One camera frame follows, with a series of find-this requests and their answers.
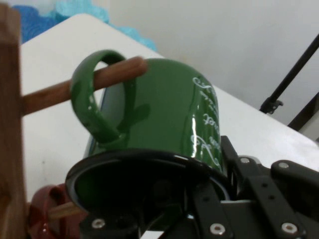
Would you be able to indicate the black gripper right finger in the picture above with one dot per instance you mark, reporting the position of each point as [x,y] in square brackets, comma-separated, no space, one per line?
[294,189]

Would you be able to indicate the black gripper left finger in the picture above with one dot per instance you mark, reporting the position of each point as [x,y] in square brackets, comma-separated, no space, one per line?
[207,206]

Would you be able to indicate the green enamel mug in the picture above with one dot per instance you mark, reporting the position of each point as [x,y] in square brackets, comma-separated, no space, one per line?
[162,99]

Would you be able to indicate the black tripod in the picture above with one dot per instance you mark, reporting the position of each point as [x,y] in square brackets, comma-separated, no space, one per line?
[291,74]

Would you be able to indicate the red enamel mug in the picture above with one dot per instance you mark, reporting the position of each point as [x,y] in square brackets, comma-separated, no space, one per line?
[42,199]

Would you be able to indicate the brown wooden mug tree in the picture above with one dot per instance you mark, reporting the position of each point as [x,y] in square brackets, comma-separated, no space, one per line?
[10,124]

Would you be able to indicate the light blue foam mat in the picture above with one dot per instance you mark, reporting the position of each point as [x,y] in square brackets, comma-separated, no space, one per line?
[94,12]

